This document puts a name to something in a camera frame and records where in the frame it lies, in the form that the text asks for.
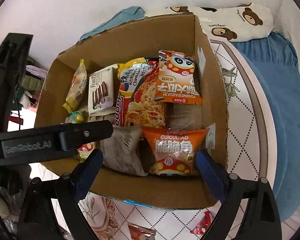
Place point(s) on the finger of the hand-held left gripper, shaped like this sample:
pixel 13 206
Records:
pixel 95 131

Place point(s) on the pastel candy bag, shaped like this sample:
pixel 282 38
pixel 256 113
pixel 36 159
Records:
pixel 76 117

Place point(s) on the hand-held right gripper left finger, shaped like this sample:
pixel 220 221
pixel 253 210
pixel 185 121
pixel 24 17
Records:
pixel 90 170

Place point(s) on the silver white snack packet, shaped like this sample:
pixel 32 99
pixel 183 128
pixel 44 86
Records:
pixel 125 152

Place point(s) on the yellow red instant noodle packet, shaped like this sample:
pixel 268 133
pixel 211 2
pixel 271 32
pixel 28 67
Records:
pixel 140 100

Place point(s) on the yellow egg biscuit packet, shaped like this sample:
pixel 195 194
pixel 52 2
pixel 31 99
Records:
pixel 76 87

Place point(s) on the orange triangular panda snack packet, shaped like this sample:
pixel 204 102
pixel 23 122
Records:
pixel 172 150

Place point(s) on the brown orange snack packet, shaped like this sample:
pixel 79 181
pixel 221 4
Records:
pixel 141 232

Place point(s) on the blue pillow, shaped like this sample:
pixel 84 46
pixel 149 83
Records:
pixel 125 15

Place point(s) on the white chocolate wafer packet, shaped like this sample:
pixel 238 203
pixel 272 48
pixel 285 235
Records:
pixel 101 92

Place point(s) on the olive puffer jacket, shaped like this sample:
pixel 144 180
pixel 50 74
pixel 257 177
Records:
pixel 33 82

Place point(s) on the white bear print pillow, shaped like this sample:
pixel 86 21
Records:
pixel 240 22

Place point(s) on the blue bedsheet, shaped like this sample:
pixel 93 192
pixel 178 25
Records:
pixel 277 105

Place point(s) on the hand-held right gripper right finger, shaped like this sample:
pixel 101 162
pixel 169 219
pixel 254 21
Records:
pixel 212 177

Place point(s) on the small red snack packet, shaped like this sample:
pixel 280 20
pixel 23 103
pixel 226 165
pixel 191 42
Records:
pixel 203 225

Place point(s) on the cardboard box with blue print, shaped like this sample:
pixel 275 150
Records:
pixel 152 187

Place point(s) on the orange panda seed packet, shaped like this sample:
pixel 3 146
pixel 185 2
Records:
pixel 177 85

